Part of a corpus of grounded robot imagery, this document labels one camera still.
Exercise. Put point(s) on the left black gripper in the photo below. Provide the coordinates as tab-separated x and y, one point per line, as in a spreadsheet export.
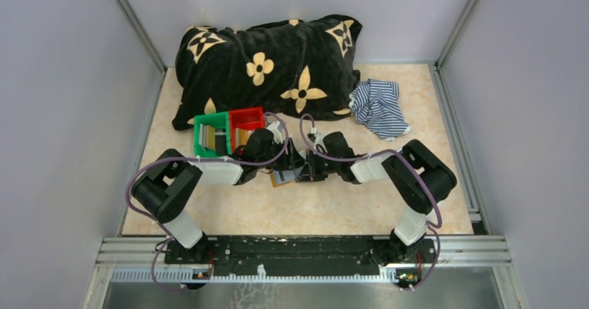
292	161

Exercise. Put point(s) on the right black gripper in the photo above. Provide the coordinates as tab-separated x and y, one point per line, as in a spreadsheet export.
309	172

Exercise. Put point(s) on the yellow leather card holder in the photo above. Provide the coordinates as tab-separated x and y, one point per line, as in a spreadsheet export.
280	178

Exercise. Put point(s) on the red plastic bin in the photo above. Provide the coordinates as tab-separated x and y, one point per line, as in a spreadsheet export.
246	118

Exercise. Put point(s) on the green plastic bin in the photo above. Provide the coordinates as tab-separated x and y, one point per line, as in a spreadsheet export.
218	120

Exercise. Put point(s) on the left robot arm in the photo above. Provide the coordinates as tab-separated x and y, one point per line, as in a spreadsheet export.
166	185

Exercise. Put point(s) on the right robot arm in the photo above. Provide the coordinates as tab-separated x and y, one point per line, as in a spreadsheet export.
420	177

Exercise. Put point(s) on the cards in red bin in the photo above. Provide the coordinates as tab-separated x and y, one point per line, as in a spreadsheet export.
241	136

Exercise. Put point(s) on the cards in green bin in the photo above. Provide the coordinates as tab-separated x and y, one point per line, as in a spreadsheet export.
212	139

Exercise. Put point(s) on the blue striped cloth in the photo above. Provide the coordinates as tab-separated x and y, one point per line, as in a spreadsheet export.
375	105

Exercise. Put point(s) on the black floral blanket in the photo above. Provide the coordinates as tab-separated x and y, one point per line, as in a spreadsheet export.
291	67

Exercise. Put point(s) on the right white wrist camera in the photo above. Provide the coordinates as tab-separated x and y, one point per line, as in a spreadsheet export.
317	140

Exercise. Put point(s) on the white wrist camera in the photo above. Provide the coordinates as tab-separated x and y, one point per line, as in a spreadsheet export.
279	132
317	140

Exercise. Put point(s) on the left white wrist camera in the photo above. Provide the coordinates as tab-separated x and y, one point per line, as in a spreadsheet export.
279	132

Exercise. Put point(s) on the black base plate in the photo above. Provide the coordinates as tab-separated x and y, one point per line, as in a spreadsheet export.
291	256

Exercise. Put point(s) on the aluminium front rail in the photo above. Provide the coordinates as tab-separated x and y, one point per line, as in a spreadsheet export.
141	259

